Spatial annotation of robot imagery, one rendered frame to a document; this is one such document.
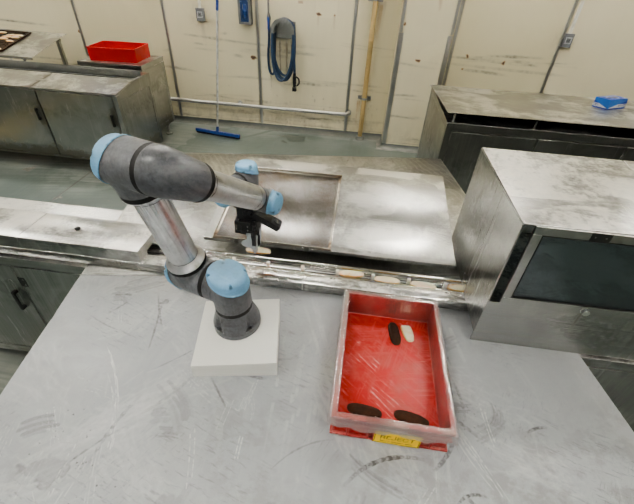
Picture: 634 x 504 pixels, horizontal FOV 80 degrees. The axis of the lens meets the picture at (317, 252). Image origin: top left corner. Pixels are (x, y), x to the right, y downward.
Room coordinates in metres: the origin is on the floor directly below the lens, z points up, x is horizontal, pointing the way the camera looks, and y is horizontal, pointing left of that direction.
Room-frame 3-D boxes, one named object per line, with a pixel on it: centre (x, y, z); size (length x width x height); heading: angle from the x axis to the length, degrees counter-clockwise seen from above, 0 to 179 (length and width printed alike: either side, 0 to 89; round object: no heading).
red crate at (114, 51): (4.40, 2.23, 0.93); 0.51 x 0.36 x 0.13; 89
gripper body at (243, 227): (1.15, 0.26, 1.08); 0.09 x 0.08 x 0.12; 85
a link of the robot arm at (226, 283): (0.81, 0.26, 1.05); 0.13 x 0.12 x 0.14; 66
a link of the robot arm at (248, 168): (1.15, 0.25, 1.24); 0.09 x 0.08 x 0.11; 156
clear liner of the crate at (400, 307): (0.71, -0.24, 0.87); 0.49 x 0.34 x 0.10; 174
